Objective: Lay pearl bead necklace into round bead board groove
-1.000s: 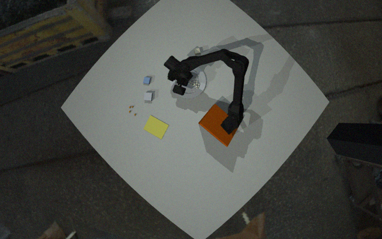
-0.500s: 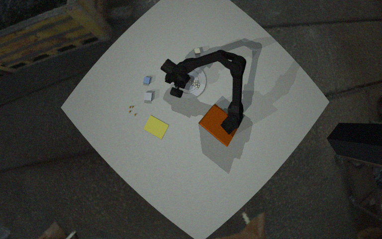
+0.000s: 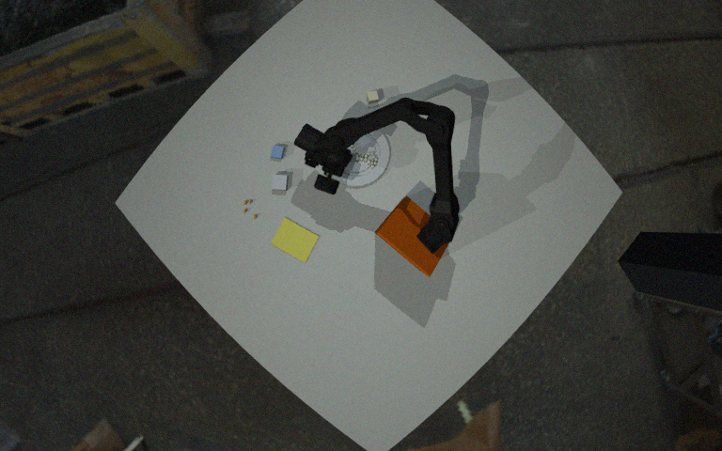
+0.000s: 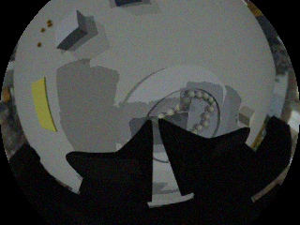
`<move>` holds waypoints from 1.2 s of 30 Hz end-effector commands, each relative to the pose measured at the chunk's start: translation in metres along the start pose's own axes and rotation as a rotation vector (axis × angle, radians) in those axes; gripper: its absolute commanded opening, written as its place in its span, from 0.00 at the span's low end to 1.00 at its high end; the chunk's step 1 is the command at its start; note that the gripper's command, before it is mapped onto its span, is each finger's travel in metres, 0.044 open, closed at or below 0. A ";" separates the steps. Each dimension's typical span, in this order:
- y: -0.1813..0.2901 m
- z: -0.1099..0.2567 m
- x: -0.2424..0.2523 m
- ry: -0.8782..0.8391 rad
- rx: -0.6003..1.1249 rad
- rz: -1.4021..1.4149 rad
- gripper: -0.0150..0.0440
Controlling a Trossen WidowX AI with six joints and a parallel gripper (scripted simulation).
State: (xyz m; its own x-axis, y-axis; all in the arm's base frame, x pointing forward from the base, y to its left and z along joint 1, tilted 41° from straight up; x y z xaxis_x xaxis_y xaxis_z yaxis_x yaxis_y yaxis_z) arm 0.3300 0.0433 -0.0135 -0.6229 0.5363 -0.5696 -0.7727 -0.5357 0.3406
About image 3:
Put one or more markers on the small blue block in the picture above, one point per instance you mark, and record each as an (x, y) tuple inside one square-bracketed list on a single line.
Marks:
[(277, 152)]

